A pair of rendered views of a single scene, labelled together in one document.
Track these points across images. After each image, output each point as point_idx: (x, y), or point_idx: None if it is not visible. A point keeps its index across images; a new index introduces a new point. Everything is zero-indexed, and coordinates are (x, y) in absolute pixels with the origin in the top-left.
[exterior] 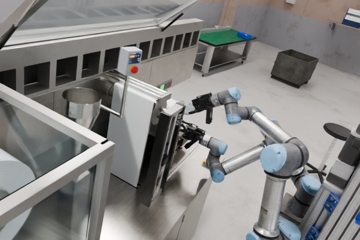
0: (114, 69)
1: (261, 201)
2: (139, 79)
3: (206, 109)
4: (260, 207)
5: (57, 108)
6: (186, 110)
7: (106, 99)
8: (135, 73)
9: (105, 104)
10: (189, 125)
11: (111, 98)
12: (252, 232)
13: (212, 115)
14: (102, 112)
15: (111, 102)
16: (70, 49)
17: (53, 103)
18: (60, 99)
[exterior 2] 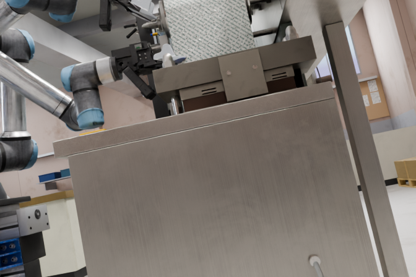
0: None
1: (25, 102)
2: None
3: (111, 4)
4: (25, 109)
5: (254, 29)
6: (150, 12)
7: (262, 17)
8: None
9: (264, 24)
10: (148, 46)
11: (262, 13)
12: (33, 140)
13: (99, 14)
14: (265, 36)
15: (264, 20)
16: None
17: (252, 25)
18: (252, 20)
